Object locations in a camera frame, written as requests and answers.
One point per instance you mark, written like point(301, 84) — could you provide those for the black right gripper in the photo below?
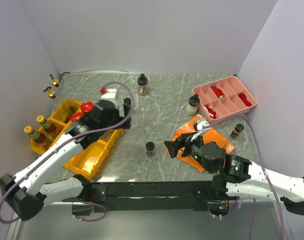
point(183, 140)

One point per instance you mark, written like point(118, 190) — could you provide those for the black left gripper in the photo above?
point(116, 112)

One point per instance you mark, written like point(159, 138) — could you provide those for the black-cap spice shaker front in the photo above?
point(150, 148)

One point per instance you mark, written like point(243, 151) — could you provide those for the black-cap spice shaker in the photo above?
point(127, 101)
point(150, 148)

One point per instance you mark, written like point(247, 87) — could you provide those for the tall oil bottle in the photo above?
point(59, 104)
point(58, 89)

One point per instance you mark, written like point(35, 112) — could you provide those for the green-label sauce bottle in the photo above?
point(48, 126)
point(38, 137)

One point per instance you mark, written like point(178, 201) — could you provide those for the red-lid sauce jar back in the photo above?
point(87, 106)

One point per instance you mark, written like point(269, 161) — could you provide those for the red-lid sauce jar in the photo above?
point(87, 106)
point(77, 117)

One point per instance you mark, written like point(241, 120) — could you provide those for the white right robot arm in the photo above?
point(236, 176)

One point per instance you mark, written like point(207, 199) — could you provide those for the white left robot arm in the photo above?
point(27, 192)

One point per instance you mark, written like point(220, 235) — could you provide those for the black-cap spice shaker back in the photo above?
point(127, 101)

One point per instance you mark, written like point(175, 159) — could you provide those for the black-lid jar brown powder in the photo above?
point(142, 82)

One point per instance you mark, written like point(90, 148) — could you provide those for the orange tie-dye cloth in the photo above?
point(211, 135)

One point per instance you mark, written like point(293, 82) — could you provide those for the black-lid jar white powder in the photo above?
point(193, 104)

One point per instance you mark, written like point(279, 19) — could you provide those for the red sock in tray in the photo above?
point(210, 112)

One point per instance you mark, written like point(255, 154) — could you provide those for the pink compartment tray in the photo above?
point(230, 104)

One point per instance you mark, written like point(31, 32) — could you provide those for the yellow compartment bin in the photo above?
point(87, 162)

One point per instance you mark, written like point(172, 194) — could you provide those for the spice shaker near right edge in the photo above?
point(237, 130)

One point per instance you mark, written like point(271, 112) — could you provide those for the red sock middle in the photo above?
point(218, 92)

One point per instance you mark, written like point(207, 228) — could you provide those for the red sock right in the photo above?
point(244, 99)

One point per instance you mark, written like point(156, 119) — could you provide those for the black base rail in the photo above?
point(165, 195)

